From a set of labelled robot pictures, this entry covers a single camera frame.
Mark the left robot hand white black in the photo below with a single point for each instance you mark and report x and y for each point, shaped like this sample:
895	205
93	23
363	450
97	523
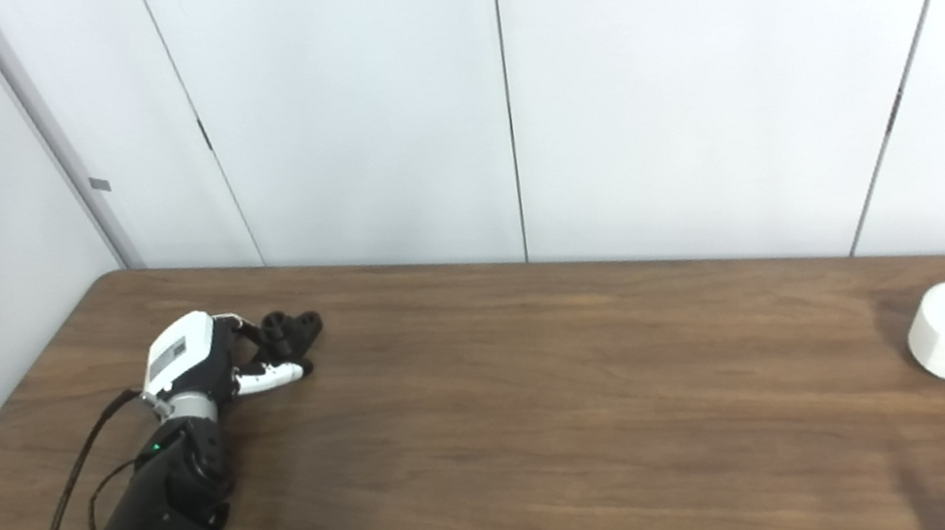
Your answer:
180	352

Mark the black flanged holder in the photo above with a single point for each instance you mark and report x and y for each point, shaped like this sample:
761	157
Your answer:
291	329

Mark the small grey wall tag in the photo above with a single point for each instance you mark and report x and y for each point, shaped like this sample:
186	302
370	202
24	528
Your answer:
100	184

